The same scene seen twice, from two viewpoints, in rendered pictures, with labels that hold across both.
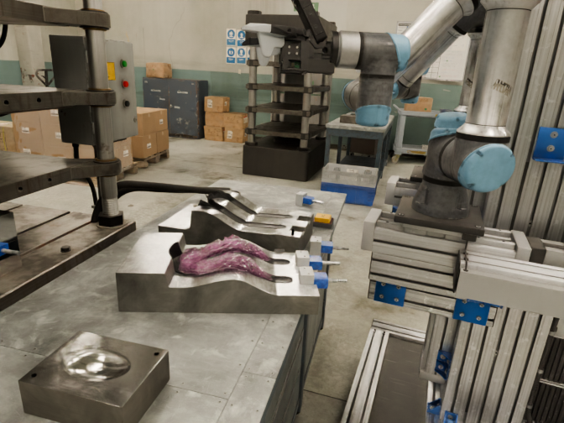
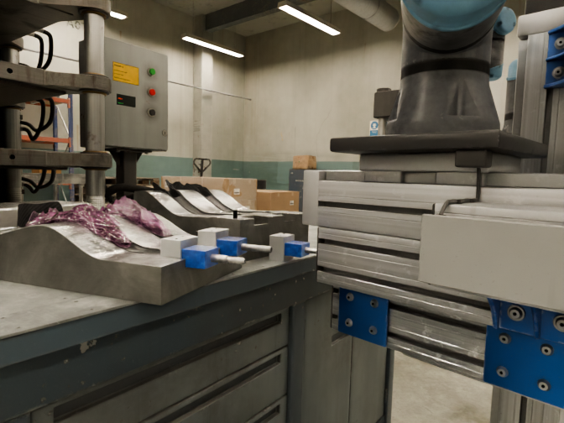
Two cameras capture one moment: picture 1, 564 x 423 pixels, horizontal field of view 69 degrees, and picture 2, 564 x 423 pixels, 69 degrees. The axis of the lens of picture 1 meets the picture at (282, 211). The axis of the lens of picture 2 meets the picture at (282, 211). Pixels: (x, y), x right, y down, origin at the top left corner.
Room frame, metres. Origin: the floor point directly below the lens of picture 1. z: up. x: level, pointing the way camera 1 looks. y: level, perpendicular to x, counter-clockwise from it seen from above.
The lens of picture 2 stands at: (0.48, -0.48, 0.98)
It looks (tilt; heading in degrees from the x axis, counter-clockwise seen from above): 5 degrees down; 24
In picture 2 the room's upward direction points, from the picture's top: 2 degrees clockwise
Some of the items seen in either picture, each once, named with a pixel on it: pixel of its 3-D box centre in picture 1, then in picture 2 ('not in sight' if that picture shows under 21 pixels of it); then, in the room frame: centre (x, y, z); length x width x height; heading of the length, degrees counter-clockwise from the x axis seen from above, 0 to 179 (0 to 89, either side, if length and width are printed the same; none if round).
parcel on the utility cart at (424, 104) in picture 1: (417, 105); not in sight; (7.08, -2.15, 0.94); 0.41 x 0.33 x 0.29; 81
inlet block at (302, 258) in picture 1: (317, 262); (237, 246); (1.11, -0.11, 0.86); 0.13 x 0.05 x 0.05; 94
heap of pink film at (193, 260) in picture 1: (225, 255); (95, 216); (1.04, 0.15, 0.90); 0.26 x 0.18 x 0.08; 94
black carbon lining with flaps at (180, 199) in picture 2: (242, 209); (205, 198); (1.39, 0.14, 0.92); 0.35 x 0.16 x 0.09; 77
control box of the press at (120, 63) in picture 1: (109, 212); (126, 231); (1.77, 0.79, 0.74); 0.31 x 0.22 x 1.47; 167
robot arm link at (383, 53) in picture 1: (380, 54); not in sight; (0.95, -0.19, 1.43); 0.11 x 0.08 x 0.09; 96
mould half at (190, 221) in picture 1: (238, 220); (204, 216); (1.40, 0.15, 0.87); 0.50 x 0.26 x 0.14; 77
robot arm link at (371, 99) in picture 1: (372, 100); not in sight; (0.97, -0.19, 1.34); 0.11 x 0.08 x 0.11; 6
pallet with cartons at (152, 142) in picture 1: (118, 134); (252, 214); (6.08, 2.46, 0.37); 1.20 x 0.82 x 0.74; 81
